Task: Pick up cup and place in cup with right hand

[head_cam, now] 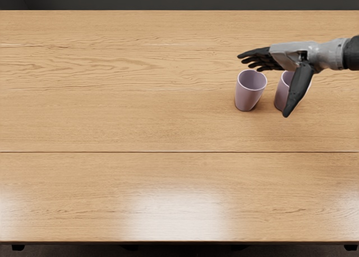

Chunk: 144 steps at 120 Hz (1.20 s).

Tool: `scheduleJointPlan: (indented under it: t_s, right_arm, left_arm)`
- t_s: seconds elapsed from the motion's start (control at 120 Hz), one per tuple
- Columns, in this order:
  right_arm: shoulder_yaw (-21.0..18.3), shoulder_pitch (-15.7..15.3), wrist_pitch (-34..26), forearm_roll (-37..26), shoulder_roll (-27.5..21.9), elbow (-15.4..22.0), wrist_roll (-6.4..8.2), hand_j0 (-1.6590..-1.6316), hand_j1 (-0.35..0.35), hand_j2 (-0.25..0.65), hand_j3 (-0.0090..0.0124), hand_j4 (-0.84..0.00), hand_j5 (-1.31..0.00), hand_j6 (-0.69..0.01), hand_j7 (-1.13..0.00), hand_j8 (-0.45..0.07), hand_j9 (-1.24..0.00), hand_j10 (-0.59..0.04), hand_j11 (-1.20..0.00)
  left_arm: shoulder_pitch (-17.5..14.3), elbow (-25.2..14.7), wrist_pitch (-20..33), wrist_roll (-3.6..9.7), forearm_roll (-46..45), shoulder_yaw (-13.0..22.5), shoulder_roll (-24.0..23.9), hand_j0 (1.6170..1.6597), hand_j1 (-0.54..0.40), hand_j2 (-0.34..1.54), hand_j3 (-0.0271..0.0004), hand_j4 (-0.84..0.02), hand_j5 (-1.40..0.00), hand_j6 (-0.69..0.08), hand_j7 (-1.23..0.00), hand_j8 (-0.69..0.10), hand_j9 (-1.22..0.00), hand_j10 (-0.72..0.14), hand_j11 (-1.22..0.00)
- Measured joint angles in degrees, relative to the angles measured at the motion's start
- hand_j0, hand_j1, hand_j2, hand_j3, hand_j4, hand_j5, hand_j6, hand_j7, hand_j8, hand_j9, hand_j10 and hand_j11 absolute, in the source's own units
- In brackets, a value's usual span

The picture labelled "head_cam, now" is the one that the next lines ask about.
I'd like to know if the lilac cup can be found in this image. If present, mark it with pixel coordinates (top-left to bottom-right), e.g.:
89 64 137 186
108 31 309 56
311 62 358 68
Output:
234 69 268 112
273 70 312 112

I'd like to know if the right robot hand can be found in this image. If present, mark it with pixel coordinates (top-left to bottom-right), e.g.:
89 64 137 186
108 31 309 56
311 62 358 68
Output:
237 38 351 118

